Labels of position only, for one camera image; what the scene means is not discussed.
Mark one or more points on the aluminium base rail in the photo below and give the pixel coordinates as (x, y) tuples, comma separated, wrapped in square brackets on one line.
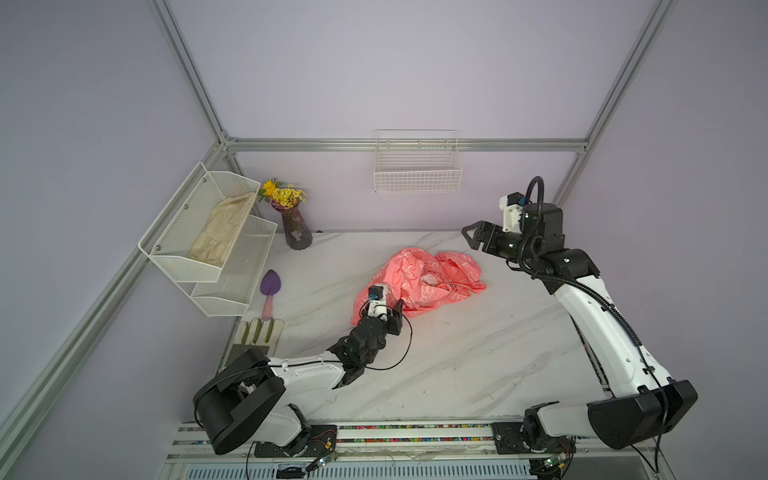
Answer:
[(428, 449)]

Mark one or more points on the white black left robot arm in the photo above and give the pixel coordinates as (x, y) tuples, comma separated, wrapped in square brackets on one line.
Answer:
[(251, 399)]

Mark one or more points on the white wire wall basket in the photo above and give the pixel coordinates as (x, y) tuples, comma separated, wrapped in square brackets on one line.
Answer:
[(416, 161)]

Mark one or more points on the pink bear print jacket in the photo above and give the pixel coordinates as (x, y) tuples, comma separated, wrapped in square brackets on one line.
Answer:
[(425, 282)]

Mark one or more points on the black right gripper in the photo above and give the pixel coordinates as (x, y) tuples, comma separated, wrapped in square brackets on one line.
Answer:
[(495, 235)]

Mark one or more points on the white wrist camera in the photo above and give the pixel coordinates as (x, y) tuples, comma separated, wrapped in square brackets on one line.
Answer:
[(512, 208), (377, 306)]

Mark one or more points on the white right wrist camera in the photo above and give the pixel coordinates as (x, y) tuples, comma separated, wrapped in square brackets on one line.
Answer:
[(512, 208)]

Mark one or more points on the yellow flower bouquet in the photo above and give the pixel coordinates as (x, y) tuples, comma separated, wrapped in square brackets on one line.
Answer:
[(281, 196)]

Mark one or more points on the purple pink garden trowel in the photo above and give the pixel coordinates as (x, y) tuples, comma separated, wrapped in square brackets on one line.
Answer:
[(269, 287)]

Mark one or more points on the cream green work glove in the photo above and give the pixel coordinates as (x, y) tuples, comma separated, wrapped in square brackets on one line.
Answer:
[(254, 333)]

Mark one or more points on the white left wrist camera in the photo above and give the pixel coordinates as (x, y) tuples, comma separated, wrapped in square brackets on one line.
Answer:
[(377, 306)]

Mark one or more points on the purple ribbed glass vase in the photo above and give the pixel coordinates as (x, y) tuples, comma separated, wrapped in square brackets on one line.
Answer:
[(296, 232)]

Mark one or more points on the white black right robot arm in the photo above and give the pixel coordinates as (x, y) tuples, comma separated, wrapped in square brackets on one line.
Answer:
[(641, 400)]

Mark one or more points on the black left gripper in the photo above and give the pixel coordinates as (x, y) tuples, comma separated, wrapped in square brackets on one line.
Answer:
[(388, 324)]

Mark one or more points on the beige glove on shelf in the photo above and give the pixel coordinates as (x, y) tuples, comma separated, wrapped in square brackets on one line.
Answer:
[(213, 244)]

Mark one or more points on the white mesh two-tier shelf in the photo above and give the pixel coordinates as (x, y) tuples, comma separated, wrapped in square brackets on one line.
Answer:
[(225, 291)]

